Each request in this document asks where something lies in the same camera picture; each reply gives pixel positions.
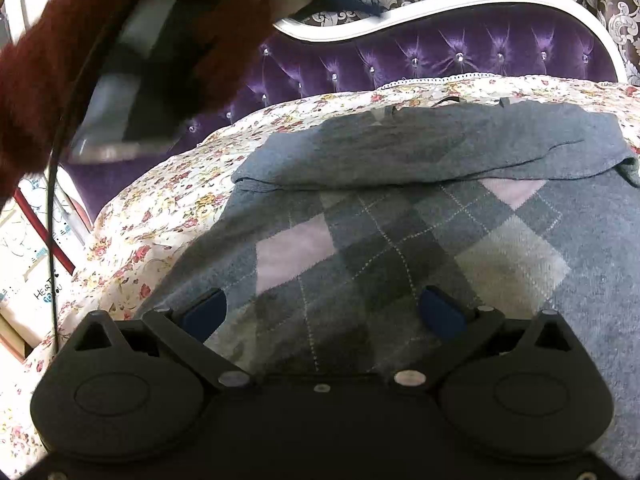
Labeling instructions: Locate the grey argyle knit sweater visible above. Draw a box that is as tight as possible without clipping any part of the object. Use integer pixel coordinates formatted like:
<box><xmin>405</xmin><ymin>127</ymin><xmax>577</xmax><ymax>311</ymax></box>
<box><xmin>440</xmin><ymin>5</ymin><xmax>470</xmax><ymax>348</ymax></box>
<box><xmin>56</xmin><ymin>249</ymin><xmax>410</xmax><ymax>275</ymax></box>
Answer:
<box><xmin>143</xmin><ymin>101</ymin><xmax>639</xmax><ymax>476</ymax></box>

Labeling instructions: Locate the floral bed sheet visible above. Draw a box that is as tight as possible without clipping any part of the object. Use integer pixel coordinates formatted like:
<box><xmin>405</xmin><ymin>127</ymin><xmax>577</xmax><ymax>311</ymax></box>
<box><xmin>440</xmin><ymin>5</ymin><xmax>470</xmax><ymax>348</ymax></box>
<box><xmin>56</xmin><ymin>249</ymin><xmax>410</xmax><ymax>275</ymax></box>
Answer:
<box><xmin>0</xmin><ymin>71</ymin><xmax>640</xmax><ymax>478</ymax></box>

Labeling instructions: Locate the white printed storage box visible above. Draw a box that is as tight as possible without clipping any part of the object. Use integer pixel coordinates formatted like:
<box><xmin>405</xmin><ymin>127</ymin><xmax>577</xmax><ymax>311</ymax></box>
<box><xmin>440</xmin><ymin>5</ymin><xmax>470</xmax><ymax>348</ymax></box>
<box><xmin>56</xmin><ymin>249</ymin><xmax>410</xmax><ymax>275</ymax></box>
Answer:
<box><xmin>1</xmin><ymin>172</ymin><xmax>93</xmax><ymax>361</ymax></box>

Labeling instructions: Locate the purple tufted white-framed headboard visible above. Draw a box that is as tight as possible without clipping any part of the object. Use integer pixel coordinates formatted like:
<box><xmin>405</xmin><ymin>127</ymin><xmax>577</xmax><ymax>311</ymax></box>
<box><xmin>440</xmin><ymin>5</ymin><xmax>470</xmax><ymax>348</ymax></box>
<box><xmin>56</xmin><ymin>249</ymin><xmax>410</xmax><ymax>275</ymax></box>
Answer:
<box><xmin>60</xmin><ymin>0</ymin><xmax>627</xmax><ymax>224</ymax></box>

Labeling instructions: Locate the black cable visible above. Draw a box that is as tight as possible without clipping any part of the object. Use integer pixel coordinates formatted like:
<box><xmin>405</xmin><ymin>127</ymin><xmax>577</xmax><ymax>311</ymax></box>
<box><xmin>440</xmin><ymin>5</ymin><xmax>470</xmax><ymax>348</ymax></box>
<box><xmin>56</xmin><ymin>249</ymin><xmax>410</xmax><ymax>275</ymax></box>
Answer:
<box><xmin>45</xmin><ymin>19</ymin><xmax>132</xmax><ymax>356</ymax></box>

